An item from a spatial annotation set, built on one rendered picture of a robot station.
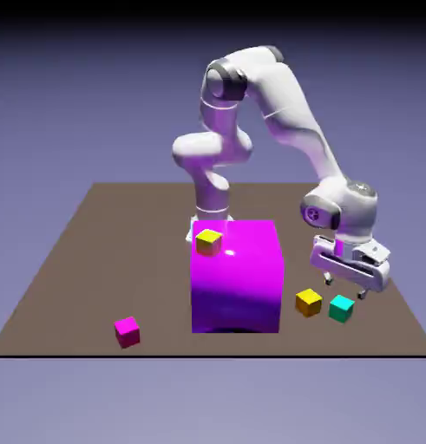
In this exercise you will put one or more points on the large magenta box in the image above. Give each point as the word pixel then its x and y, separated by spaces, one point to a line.
pixel 237 277

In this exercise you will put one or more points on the small magenta cube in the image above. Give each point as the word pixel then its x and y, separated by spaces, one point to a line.
pixel 127 332

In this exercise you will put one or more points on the small cyan cube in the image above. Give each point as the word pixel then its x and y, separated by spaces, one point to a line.
pixel 341 308

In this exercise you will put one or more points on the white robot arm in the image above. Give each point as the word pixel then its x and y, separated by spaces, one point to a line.
pixel 296 114

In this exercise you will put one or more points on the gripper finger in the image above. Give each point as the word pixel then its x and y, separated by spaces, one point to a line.
pixel 361 294
pixel 327 279

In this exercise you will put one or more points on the small yellow cube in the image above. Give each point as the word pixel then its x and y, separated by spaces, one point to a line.
pixel 308 302
pixel 208 242

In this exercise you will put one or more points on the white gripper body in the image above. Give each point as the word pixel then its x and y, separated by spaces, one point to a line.
pixel 341 269

